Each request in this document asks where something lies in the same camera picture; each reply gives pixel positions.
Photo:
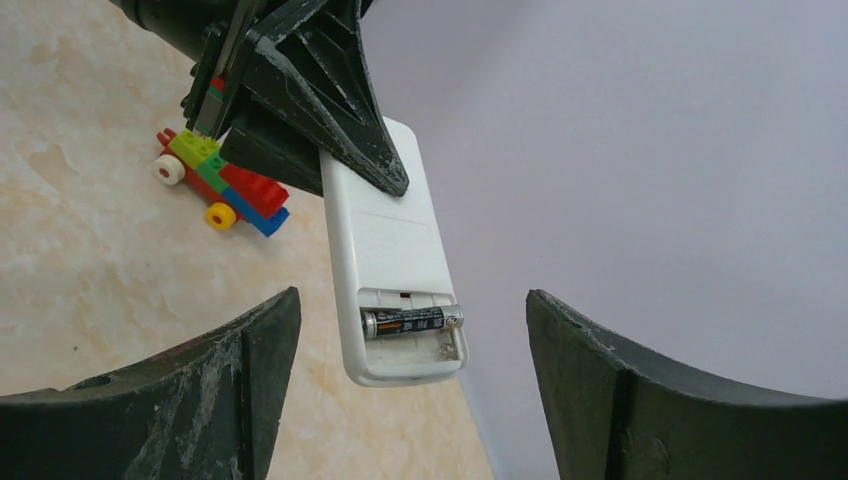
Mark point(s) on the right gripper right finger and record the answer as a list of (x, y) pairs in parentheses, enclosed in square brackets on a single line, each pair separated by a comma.
[(616, 409)]

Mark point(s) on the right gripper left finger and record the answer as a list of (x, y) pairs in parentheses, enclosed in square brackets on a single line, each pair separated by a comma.
[(208, 408)]

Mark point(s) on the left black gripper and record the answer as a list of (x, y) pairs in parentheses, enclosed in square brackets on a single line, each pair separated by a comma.
[(303, 88)]

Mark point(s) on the black battery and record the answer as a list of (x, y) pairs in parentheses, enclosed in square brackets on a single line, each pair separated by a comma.
[(377, 324)]

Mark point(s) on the white remote control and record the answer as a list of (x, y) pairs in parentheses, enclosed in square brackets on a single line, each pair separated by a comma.
[(387, 254)]

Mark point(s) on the colourful toy brick car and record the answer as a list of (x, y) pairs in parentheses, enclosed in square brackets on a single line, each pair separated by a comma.
[(232, 193)]

